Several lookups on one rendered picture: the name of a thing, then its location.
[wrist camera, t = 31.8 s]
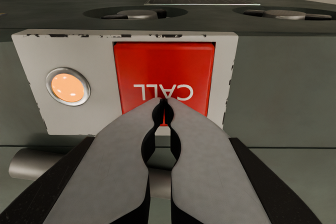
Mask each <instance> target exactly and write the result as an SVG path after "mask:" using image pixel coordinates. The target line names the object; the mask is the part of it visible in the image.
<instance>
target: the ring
mask: <svg viewBox="0 0 336 224"><path fill-rule="evenodd" d="M60 74H68V75H71V76H73V77H75V78H77V79H78V80H79V81H80V82H81V84H82V86H83V88H84V94H83V97H82V98H81V99H80V100H78V101H72V102H71V101H66V100H63V99H61V98H60V97H58V96H57V95H56V94H55V92H54V91H53V88H52V81H53V79H54V77H55V76H57V75H60ZM45 85H46V88H47V91H48V92H49V94H50V95H51V96H52V97H53V98H54V99H55V100H56V101H57V102H59V103H61V104H63V105H66V106H70V107H77V106H80V105H83V104H84V103H85V102H87V100H88V99H89V97H90V95H91V87H90V84H89V82H88V81H87V79H86V78H85V77H84V76H83V75H82V74H81V73H80V72H78V71H76V70H74V69H72V68H68V67H58V68H55V69H53V70H52V71H51V72H50V73H49V74H48V75H47V77H46V80H45Z"/></svg>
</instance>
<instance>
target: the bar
mask: <svg viewBox="0 0 336 224"><path fill-rule="evenodd" d="M64 156H65V154H59V153H52V152H46V151H39V150H33V149H26V148H22V149H20V150H19V151H18V152H17V153H16V154H15V155H14V156H13V158H12V159H11V162H10V164H9V168H8V172H9V175H10V176H11V177H12V178H17V179H24V180H31V181H36V180H37V179H38V178H39V177H40V176H41V175H42V174H44V173H45V172H46V171H47V170H48V169H50V168H51V167H52V166H53V165H54V164H55V163H57V162H58V161H59V160H60V159H61V158H62V157H64ZM148 172H149V187H150V197H153V198H160V199H168V200H170V199H171V172H172V171H169V170H163V169H156V168H150V167H148Z"/></svg>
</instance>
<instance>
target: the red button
mask: <svg viewBox="0 0 336 224"><path fill-rule="evenodd" d="M113 51H114V59H115V66H116V73H117V81H118V88H119V95H120V103H121V110H122V115H123V114H125V113H127V112H129V111H131V110H133V109H134V108H136V107H138V106H140V105H142V104H144V103H145V102H147V101H149V100H151V99H153V98H158V97H160V98H162V99H167V98H175V99H177V100H178V101H180V102H182V103H183V104H185V105H187V106H188V107H190V108H192V109H194V110H195V111H197V112H199V113H200V114H202V115H204V116H205V117H207V111H208V103H209V94H210V86H211V78H212V69H213V61H214V52H215V47H214V45H213V44H212V42H211V41H118V42H117V43H116V44H115V45H114V46H113Z"/></svg>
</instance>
